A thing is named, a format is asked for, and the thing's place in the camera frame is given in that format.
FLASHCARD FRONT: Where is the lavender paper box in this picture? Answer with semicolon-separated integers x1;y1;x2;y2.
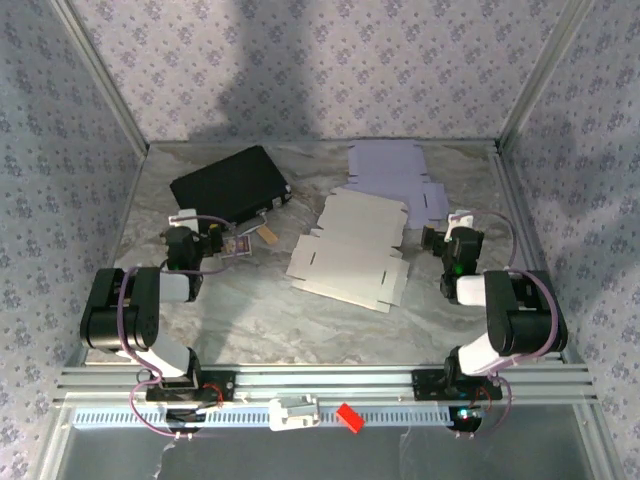
347;139;450;230

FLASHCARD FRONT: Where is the white paper box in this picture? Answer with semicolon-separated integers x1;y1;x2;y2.
285;187;410;314

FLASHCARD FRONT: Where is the small purple printed card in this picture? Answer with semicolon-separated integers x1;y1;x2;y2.
221;234;251;258

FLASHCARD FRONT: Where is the black hard case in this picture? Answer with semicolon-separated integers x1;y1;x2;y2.
169;145;294;227

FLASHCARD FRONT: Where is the black round controller board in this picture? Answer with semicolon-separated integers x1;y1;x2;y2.
447;405;484;432
164;407;207;434

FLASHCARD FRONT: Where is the red plastic block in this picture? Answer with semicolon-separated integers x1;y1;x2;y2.
335;402;367;435

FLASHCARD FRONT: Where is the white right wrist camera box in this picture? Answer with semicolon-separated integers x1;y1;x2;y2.
448;211;475;236

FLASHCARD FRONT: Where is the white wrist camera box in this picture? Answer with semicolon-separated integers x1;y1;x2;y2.
168;209;200;232
448;211;475;236

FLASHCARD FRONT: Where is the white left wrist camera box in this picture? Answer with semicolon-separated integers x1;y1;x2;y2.
168;209;200;232

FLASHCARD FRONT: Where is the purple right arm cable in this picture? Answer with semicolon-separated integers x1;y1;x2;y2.
452;209;570;441

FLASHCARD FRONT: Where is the aluminium table edge rail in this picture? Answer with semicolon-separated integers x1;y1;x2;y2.
74;144;151;367
147;138;501;147
492;142;574;364

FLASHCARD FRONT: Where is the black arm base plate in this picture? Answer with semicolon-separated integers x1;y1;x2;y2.
410;368;503;402
144;370;237;404

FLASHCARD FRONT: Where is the aluminium frame beam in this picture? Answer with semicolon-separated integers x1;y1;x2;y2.
55;363;600;407

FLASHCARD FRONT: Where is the slotted grey cable duct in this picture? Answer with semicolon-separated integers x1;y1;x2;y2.
72;405;481;429

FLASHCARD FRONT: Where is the white plastic bracket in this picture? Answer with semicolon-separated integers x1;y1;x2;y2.
268;394;321;432

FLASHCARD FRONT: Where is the aluminium corner post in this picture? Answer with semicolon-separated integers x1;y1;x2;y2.
49;0;151;154
497;0;597;151

